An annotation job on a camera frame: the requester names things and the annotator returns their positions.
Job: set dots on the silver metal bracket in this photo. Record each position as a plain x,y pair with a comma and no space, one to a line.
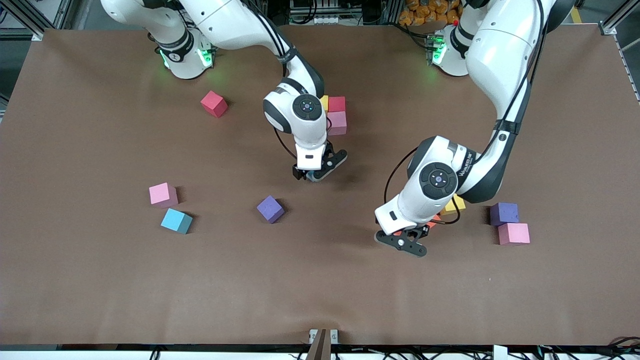
335,336

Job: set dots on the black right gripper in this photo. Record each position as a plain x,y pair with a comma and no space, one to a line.
328,154

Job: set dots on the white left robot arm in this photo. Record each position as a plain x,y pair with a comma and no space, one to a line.
435,180

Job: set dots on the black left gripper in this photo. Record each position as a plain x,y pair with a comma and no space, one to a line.
419,230

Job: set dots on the red foam cube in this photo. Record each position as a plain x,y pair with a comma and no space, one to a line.
214,104
337,104

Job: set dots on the purple foam cube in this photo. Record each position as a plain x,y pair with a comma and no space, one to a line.
504,213
270,209

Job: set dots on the brown camera post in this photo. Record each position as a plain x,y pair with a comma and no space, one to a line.
320,350

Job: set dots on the brown table cover sheet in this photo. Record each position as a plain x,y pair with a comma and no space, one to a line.
320,280

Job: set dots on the yellow foam cube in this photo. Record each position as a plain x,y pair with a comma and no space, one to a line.
456,205
324,102

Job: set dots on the pink foam cube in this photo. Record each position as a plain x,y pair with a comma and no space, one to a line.
338,122
163,195
514,233

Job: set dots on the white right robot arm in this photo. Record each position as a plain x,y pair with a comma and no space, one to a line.
300,110

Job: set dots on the small white power strip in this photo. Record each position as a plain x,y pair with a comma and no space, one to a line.
326,20

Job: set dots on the orange packets pile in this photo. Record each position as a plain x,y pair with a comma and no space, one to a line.
425,12

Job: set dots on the aluminium frame profile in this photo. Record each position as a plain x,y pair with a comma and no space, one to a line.
35,22
617,17

